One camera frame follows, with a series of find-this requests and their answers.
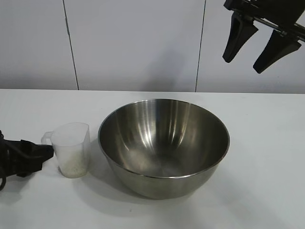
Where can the white rice grains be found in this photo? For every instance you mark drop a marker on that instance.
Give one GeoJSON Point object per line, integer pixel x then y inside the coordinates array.
{"type": "Point", "coordinates": [73, 171]}

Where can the stainless steel mixing bowl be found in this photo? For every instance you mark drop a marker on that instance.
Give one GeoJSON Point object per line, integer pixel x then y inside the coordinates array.
{"type": "Point", "coordinates": [164, 143]}

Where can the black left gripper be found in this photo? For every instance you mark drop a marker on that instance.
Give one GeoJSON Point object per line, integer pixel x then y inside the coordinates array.
{"type": "Point", "coordinates": [10, 157]}

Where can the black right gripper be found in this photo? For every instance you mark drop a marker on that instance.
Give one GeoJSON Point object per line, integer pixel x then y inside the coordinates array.
{"type": "Point", "coordinates": [278, 12]}

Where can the clear plastic measuring cup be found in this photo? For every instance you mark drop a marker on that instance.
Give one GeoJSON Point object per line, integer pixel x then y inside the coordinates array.
{"type": "Point", "coordinates": [71, 145]}

